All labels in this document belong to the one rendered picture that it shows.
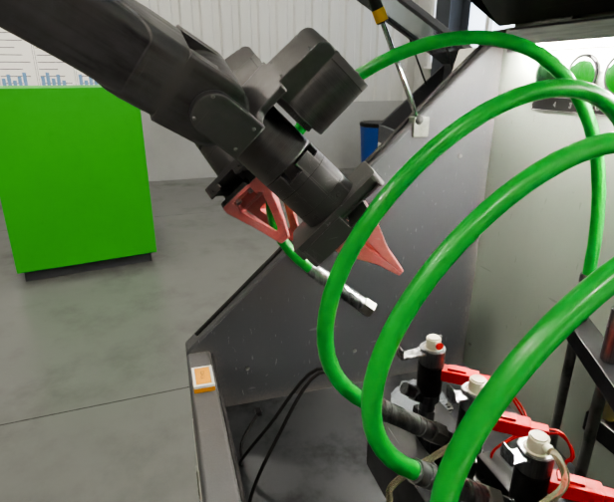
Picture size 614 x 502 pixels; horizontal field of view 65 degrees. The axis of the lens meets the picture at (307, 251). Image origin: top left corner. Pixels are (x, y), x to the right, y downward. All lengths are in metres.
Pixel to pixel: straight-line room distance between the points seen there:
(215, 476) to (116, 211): 3.28
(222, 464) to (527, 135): 0.64
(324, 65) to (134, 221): 3.46
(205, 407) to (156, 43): 0.49
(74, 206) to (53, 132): 0.51
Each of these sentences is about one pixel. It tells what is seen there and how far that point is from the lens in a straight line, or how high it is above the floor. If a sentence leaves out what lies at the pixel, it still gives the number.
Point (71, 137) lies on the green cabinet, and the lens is 3.68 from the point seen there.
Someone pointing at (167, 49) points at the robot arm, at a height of 1.40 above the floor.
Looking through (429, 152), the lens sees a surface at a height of 1.33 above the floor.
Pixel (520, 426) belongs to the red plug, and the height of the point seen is 1.07.
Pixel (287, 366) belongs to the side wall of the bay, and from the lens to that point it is 0.88.
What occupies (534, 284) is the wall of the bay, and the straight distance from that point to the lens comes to 0.84.
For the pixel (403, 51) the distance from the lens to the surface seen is 0.55.
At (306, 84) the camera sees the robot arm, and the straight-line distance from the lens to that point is 0.41.
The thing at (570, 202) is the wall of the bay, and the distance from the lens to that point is 0.78.
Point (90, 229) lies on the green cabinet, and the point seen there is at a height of 0.33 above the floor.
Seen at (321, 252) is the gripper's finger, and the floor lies 1.23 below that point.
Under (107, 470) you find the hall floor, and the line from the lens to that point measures 2.09.
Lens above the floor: 1.38
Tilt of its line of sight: 20 degrees down
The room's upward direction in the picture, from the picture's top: straight up
